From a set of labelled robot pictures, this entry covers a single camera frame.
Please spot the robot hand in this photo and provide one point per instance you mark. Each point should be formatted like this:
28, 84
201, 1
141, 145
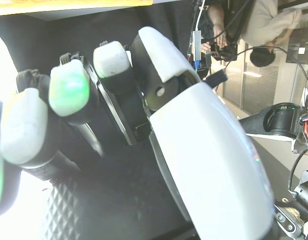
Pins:
206, 140

